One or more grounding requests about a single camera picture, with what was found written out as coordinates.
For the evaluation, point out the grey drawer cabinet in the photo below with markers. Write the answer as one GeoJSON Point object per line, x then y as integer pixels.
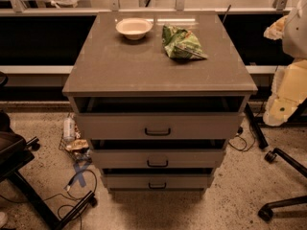
{"type": "Point", "coordinates": [115, 75]}

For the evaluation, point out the grey drawer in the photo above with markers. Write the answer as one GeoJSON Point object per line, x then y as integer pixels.
{"type": "Point", "coordinates": [170, 125]}
{"type": "Point", "coordinates": [157, 179]}
{"type": "Point", "coordinates": [157, 154]}

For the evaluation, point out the grey middle drawer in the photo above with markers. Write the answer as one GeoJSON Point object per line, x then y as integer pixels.
{"type": "Point", "coordinates": [157, 154]}

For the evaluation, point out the white bowl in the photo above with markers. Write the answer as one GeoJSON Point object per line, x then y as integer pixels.
{"type": "Point", "coordinates": [134, 28]}

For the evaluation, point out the black office chair left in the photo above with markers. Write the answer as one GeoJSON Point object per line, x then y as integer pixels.
{"type": "Point", "coordinates": [16, 152]}

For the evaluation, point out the grey top drawer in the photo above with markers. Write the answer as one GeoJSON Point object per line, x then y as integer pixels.
{"type": "Point", "coordinates": [170, 125]}

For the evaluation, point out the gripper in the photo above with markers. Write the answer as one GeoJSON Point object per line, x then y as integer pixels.
{"type": "Point", "coordinates": [296, 37]}

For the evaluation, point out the grey bottom drawer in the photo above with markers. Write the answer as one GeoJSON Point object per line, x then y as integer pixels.
{"type": "Point", "coordinates": [157, 179]}

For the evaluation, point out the green chip bag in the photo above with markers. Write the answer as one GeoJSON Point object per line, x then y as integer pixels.
{"type": "Point", "coordinates": [180, 43]}

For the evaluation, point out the clear plastic bottle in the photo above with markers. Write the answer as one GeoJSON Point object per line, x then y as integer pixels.
{"type": "Point", "coordinates": [68, 129]}

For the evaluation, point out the wire basket with snacks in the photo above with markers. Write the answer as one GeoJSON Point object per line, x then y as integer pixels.
{"type": "Point", "coordinates": [78, 149]}

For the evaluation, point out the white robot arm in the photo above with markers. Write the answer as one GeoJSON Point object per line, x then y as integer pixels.
{"type": "Point", "coordinates": [289, 85]}

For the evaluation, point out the blue tape cross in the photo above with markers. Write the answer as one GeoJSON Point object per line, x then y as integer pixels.
{"type": "Point", "coordinates": [79, 169]}

